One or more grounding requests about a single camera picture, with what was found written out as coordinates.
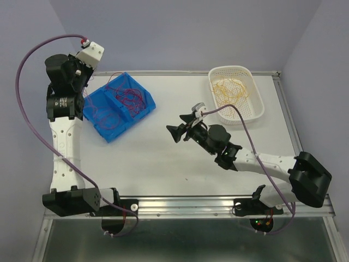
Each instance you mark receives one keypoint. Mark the blue plastic bin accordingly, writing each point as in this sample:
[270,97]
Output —
[117,106]

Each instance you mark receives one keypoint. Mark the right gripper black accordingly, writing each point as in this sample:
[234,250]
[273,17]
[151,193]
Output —
[177,131]

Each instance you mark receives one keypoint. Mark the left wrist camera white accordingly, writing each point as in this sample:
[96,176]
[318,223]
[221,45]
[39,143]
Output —
[91,54]

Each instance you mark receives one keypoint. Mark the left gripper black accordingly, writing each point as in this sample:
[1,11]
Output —
[89,70]

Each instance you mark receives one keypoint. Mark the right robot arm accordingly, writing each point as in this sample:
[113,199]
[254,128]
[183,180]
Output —
[292,178]

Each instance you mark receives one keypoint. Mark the white perforated basket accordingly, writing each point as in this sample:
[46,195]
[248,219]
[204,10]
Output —
[234,84]

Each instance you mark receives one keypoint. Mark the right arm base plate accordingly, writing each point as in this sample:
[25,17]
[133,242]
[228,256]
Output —
[247,207]

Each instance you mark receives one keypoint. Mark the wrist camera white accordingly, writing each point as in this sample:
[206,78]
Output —
[197,112]
[91,54]

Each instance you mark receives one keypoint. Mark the aluminium front rail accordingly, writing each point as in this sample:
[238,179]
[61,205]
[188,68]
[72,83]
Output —
[198,207]

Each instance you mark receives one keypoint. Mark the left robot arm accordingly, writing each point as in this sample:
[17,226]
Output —
[68,194]

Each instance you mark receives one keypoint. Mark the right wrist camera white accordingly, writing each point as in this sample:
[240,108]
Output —
[197,112]

